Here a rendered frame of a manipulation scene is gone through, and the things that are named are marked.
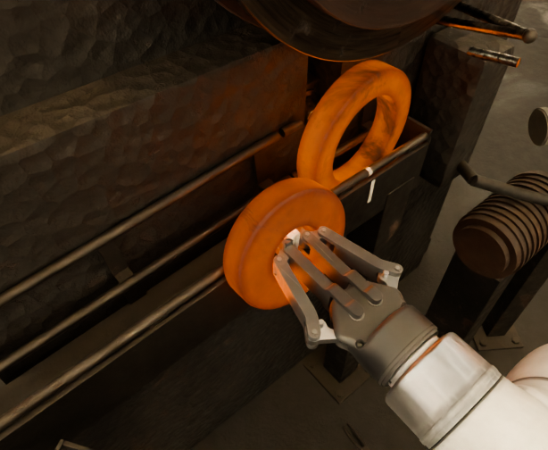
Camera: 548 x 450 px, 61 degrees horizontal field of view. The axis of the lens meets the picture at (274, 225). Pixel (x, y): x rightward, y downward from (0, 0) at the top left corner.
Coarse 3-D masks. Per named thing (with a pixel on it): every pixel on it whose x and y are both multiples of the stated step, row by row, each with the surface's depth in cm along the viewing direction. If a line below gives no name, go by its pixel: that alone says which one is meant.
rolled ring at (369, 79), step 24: (360, 72) 52; (384, 72) 52; (336, 96) 51; (360, 96) 51; (384, 96) 58; (408, 96) 59; (312, 120) 52; (336, 120) 51; (384, 120) 62; (312, 144) 52; (336, 144) 53; (384, 144) 63; (312, 168) 54; (360, 168) 63
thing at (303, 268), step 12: (288, 240) 49; (288, 252) 49; (300, 252) 49; (300, 264) 48; (312, 264) 48; (300, 276) 49; (312, 276) 47; (324, 276) 47; (312, 288) 48; (324, 288) 46; (336, 288) 46; (324, 300) 47; (336, 300) 45; (348, 300) 45; (348, 312) 44; (360, 312) 44
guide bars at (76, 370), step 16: (416, 144) 64; (384, 160) 61; (352, 176) 59; (368, 176) 60; (336, 192) 58; (208, 272) 51; (192, 288) 50; (176, 304) 49; (144, 320) 48; (160, 320) 48; (128, 336) 47; (96, 352) 46; (112, 352) 46; (80, 368) 45; (48, 384) 44; (64, 384) 44; (32, 400) 43; (48, 400) 45; (0, 416) 43; (16, 416) 43; (0, 432) 44
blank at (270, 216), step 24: (264, 192) 48; (288, 192) 47; (312, 192) 48; (240, 216) 47; (264, 216) 46; (288, 216) 48; (312, 216) 50; (336, 216) 53; (240, 240) 46; (264, 240) 47; (240, 264) 47; (264, 264) 49; (240, 288) 48; (264, 288) 51
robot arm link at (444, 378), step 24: (456, 336) 41; (408, 360) 40; (432, 360) 38; (456, 360) 38; (480, 360) 39; (408, 384) 39; (432, 384) 38; (456, 384) 37; (480, 384) 37; (408, 408) 39; (432, 408) 37; (456, 408) 37; (432, 432) 38
